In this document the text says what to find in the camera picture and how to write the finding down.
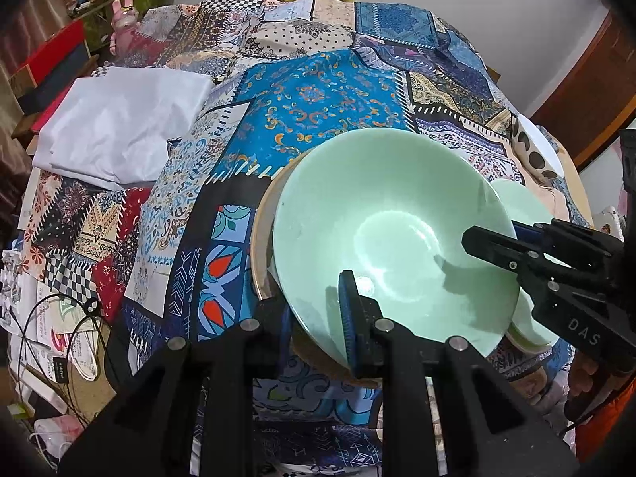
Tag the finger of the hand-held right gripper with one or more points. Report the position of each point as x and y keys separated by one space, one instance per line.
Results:
x=581 y=246
x=497 y=248

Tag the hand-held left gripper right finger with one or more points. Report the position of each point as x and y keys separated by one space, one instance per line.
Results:
x=346 y=318

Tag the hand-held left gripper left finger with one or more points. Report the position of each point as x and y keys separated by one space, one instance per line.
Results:
x=268 y=330

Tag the beige plate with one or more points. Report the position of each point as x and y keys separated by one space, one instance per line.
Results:
x=259 y=258

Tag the white spotted bowl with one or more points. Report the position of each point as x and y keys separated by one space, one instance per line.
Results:
x=534 y=159

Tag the large mint green bowl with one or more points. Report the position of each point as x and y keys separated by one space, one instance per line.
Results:
x=377 y=198

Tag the person's right hand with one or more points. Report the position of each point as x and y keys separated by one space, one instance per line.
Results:
x=584 y=372

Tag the wooden door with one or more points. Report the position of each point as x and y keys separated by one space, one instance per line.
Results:
x=596 y=84

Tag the scattered papers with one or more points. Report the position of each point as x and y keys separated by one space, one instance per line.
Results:
x=49 y=357

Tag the patchwork blanket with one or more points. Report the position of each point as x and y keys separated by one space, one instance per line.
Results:
x=318 y=94

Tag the white folded cloth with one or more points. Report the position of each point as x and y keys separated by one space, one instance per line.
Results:
x=124 y=124

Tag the pink rabbit toy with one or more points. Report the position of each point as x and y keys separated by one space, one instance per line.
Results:
x=124 y=22

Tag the red box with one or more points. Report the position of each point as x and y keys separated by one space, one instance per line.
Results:
x=49 y=54

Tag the striped curtain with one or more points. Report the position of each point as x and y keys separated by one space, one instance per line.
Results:
x=30 y=30

